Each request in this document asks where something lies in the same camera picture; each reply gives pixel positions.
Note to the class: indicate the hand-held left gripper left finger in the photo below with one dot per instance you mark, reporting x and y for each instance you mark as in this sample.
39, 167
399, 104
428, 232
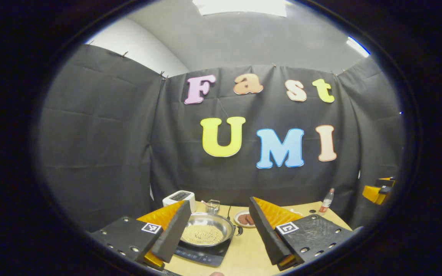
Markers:
173, 237

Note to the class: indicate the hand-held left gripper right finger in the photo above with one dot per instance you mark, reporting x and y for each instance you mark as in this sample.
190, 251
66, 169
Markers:
267, 237

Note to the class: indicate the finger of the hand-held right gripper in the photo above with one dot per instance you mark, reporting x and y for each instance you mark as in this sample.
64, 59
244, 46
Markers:
372, 194
386, 181

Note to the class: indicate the black induction cooktop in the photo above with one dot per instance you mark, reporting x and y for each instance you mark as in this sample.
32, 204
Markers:
205, 256

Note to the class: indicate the stainless steel pot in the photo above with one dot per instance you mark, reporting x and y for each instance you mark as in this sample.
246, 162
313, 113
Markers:
223, 223

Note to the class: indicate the brown meat slice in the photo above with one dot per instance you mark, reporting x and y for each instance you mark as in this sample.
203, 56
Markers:
250, 219
242, 219

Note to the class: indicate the pile of soybeans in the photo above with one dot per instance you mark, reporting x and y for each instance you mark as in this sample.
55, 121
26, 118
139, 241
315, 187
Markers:
203, 234

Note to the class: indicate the white round plate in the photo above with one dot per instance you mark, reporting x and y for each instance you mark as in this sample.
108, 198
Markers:
237, 222

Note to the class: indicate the white toaster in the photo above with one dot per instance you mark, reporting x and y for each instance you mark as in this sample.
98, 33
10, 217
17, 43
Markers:
178, 200

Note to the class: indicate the clear plastic water bottle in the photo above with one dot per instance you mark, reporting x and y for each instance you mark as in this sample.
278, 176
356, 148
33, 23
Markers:
326, 201

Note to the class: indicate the pink spoon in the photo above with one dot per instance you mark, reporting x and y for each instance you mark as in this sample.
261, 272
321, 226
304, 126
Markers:
205, 202

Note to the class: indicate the black backdrop cloth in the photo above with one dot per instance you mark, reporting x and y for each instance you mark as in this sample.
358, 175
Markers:
109, 134

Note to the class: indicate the narrow ceiling light panel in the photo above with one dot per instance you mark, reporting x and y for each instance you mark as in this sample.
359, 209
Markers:
357, 46

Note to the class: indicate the large ceiling light panel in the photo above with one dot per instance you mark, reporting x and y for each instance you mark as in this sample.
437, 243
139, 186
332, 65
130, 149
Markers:
240, 5

